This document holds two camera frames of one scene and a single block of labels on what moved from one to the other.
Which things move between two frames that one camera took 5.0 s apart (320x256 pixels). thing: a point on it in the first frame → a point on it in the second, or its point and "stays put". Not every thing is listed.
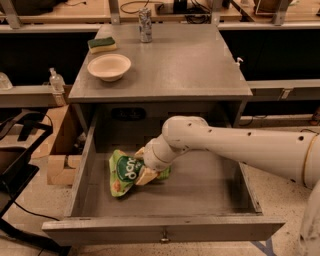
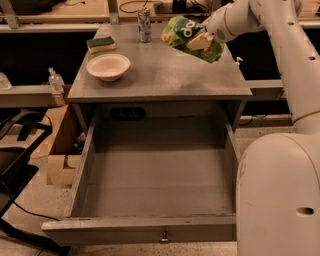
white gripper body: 149,156 → 217,29
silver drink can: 145,24 stays put
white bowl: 109,67 stays put
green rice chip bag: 123,172 → 178,30
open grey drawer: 205,196 stays put
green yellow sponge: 101,44 stays put
